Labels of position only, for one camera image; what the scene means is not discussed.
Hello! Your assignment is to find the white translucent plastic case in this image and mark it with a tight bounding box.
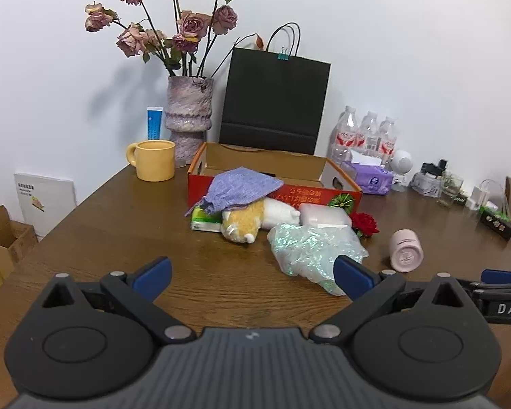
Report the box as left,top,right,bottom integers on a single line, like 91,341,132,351
299,203,352,228

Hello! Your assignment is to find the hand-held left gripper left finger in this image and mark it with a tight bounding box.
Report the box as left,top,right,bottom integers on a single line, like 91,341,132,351
38,256,197,346

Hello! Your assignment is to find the yellow and white plush toy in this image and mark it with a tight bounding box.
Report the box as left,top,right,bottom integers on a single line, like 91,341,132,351
220,198,301,245

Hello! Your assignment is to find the black paper bag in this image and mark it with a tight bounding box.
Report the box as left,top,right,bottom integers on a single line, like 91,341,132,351
218,22,332,156

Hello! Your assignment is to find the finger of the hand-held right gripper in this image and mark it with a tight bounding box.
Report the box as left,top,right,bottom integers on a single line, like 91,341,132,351
455,269,511,294

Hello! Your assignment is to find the purple tissue pack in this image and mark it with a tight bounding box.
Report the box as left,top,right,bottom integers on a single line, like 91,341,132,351
341,149,396,196

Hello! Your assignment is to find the yellow mug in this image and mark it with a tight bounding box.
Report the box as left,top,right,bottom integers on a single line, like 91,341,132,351
126,140,176,182

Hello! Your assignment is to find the clear drinking glass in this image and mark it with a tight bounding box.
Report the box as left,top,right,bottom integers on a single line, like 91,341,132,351
436,171,464,208

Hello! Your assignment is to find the white robot speaker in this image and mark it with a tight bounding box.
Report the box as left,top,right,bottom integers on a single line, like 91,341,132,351
389,149,414,192

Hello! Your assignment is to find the dried pink roses bouquet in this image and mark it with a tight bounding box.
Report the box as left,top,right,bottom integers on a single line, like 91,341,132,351
84,0,265,78

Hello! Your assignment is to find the purple knitted cloth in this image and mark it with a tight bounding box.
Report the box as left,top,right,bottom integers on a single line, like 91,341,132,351
184,167,284,218

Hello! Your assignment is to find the white power adapter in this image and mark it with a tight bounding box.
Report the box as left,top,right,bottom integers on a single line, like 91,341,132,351
466,179,505,211

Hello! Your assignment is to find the open brown cardboard box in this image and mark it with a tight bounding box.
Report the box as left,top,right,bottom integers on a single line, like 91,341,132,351
0,205,39,279

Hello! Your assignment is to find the mottled pink ceramic vase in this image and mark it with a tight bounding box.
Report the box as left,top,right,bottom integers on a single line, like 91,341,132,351
165,76,215,168

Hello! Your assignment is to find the green tissue packet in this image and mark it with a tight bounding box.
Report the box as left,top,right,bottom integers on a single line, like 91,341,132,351
190,207,223,233

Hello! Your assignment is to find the white board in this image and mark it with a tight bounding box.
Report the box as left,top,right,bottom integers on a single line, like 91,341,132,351
14,172,77,237

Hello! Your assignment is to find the clear water bottle red label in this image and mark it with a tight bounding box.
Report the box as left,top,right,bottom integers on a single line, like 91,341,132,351
379,116,399,163
329,106,360,165
358,111,382,156

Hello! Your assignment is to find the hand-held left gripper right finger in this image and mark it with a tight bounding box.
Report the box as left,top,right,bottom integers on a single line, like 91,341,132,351
309,255,473,346

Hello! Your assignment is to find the blue and white tube box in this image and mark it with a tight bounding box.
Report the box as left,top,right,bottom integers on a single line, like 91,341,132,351
147,107,165,141

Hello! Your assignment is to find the small printed tin box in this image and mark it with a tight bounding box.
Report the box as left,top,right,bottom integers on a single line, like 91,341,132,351
411,171,446,198

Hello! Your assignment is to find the pink cup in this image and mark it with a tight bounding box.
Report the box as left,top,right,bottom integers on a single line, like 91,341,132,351
388,229,425,273

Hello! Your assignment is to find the red cardboard box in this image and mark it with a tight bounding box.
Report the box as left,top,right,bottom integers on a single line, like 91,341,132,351
187,142,363,214

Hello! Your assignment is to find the red rose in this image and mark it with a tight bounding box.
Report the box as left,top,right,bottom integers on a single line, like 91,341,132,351
350,212,380,238

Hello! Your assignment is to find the iridescent plastic bag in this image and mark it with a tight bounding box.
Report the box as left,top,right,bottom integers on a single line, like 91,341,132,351
267,223,370,297

